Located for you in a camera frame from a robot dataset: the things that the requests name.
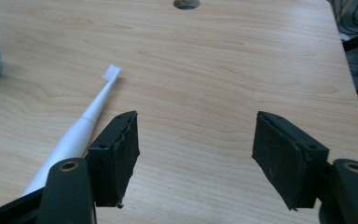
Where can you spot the white electric toothbrush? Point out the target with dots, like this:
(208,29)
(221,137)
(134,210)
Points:
(77,133)

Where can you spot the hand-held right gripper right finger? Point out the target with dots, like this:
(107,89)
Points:
(287,161)

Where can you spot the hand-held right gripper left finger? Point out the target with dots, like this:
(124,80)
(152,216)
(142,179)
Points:
(115,161)

